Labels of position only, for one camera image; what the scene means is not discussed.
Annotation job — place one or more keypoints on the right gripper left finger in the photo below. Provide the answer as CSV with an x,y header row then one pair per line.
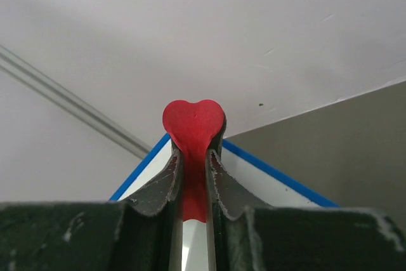
x,y
141,232

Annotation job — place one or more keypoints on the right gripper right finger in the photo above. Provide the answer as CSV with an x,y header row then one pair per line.
x,y
245,233

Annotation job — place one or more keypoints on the blue framed whiteboard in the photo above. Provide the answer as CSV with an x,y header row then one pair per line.
x,y
264,181

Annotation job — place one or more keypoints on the red whiteboard eraser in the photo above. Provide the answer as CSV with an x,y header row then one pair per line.
x,y
192,127

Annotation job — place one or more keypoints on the aluminium frame rail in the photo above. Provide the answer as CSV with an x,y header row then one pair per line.
x,y
48,88

